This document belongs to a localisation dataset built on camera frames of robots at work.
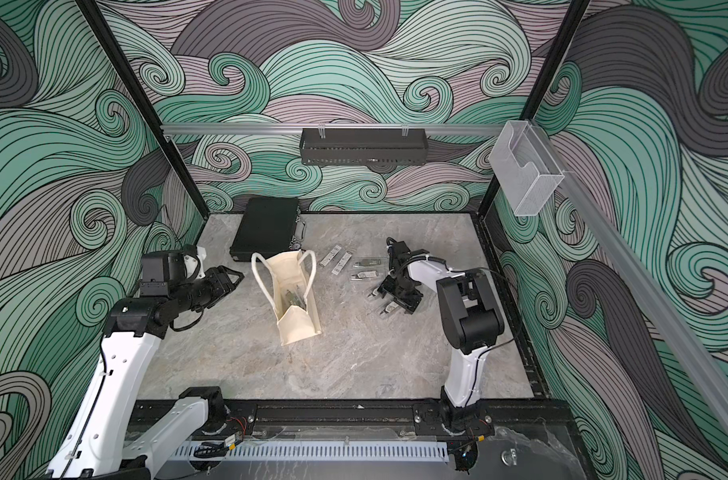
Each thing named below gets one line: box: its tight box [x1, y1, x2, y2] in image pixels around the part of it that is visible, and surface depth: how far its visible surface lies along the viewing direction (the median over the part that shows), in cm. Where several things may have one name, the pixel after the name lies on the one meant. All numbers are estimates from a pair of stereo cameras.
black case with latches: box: [229, 197, 307, 262], surface depth 116 cm
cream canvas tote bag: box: [251, 250, 322, 346], surface depth 89 cm
